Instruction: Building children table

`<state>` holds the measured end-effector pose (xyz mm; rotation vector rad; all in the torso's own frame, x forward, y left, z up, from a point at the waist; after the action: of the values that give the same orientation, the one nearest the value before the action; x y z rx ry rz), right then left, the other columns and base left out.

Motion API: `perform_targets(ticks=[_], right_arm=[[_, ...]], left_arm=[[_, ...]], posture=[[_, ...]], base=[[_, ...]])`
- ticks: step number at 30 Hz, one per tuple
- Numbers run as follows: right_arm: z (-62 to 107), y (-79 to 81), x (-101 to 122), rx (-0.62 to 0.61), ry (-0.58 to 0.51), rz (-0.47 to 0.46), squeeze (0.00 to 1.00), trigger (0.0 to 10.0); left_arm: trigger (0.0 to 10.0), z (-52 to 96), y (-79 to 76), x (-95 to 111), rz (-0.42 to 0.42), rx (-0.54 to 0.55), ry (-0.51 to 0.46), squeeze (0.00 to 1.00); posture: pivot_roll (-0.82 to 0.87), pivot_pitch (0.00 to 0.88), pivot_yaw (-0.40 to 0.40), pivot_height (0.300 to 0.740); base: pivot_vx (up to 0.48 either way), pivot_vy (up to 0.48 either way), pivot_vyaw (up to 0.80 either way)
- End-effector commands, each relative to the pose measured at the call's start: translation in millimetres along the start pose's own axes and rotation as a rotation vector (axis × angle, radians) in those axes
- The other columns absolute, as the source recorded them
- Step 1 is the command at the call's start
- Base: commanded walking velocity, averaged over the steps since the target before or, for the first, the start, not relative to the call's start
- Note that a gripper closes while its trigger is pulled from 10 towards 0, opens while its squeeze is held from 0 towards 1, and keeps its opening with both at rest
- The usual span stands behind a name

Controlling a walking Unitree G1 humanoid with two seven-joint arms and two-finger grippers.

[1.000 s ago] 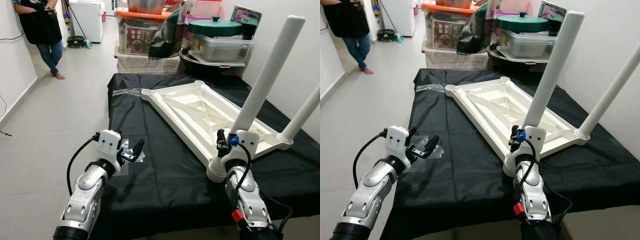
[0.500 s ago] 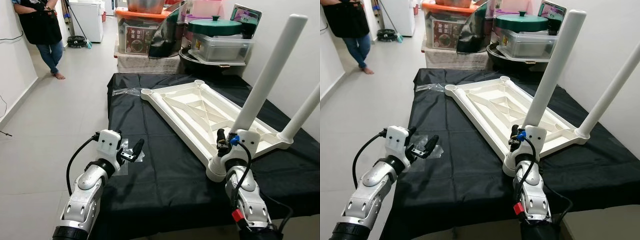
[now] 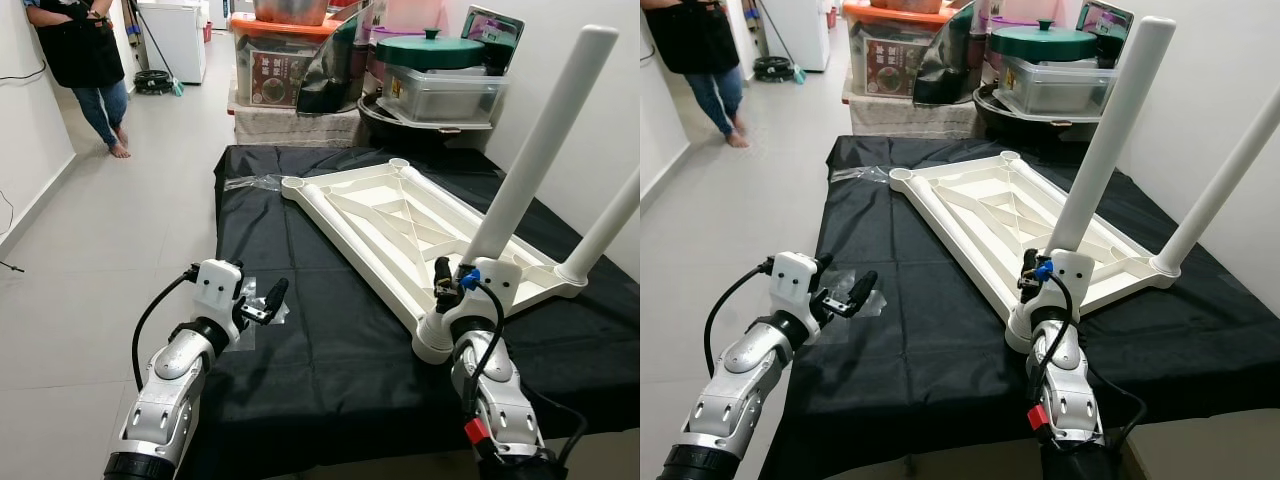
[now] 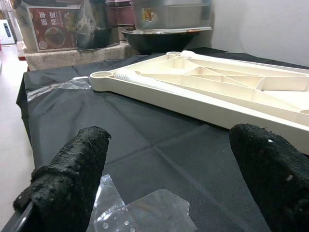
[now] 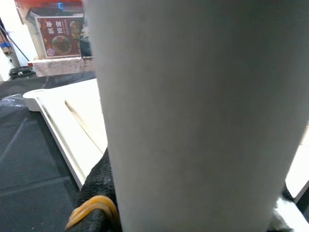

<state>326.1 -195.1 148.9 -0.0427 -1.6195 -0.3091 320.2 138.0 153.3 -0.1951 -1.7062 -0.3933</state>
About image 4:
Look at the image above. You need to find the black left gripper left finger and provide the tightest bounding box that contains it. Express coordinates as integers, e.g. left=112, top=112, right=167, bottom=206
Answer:
left=13, top=125, right=112, bottom=232

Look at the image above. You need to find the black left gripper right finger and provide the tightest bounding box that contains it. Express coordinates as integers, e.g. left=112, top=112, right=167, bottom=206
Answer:
left=228, top=123, right=309, bottom=232

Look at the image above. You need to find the clear tape cross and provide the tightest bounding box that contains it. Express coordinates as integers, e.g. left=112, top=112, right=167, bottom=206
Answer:
left=89, top=174, right=190, bottom=232

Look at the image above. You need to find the black tablecloth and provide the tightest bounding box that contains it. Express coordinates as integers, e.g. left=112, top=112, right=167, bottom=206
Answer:
left=16, top=47, right=309, bottom=232

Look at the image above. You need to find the clear tape strip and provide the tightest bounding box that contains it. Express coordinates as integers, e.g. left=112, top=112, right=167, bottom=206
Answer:
left=26, top=76, right=92, bottom=102

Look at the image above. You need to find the white plastic table top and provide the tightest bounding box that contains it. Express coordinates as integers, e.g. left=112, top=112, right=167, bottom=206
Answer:
left=89, top=50, right=309, bottom=155

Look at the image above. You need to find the white plastic table leg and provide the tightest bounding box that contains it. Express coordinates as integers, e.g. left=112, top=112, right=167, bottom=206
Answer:
left=115, top=69, right=242, bottom=104
left=180, top=50, right=309, bottom=74

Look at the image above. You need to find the orange-lidded storage box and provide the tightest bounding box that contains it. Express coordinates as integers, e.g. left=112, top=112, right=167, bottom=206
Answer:
left=14, top=0, right=83, bottom=53

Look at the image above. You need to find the black wok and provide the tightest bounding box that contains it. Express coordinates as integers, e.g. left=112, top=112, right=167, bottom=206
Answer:
left=122, top=28, right=201, bottom=55

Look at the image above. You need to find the dark maroon plastic bin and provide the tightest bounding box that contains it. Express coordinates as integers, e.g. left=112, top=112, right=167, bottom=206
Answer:
left=105, top=0, right=135, bottom=26

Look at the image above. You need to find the clear plastic storage container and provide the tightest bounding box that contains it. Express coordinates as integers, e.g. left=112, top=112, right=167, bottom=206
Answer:
left=131, top=0, right=214, bottom=31

